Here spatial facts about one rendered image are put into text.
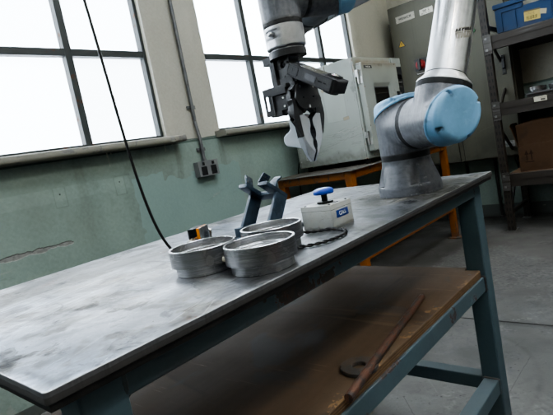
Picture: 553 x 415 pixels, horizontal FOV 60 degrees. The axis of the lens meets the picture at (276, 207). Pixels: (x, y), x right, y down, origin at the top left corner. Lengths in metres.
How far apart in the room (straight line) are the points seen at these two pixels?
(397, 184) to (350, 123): 1.91
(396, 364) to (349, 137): 2.23
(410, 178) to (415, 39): 3.63
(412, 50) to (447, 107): 3.71
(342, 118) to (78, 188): 1.60
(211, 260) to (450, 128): 0.57
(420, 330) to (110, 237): 1.74
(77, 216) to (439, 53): 1.79
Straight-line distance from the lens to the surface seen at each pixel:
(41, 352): 0.58
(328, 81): 0.86
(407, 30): 4.76
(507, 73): 4.44
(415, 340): 1.04
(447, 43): 1.10
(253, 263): 0.64
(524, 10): 4.18
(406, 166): 1.15
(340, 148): 3.09
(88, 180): 2.43
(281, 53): 0.92
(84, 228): 2.40
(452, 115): 1.04
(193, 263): 0.71
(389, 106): 1.16
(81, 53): 2.62
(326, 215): 0.89
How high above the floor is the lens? 0.96
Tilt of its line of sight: 7 degrees down
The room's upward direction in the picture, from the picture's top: 11 degrees counter-clockwise
